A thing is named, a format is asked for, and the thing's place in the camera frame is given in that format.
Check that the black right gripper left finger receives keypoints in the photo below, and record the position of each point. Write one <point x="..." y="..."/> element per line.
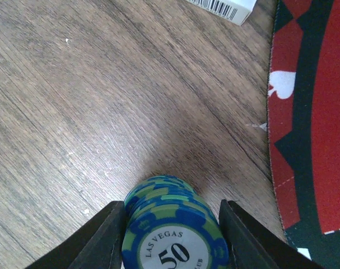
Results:
<point x="97" y="244"/>

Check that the round red black poker mat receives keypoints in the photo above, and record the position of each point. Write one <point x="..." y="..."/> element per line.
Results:
<point x="304" y="126"/>

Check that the playing card deck box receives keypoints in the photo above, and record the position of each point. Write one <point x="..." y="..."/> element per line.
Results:
<point x="235" y="11"/>

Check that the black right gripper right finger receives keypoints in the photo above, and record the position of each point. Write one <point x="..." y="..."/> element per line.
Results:
<point x="251" y="245"/>

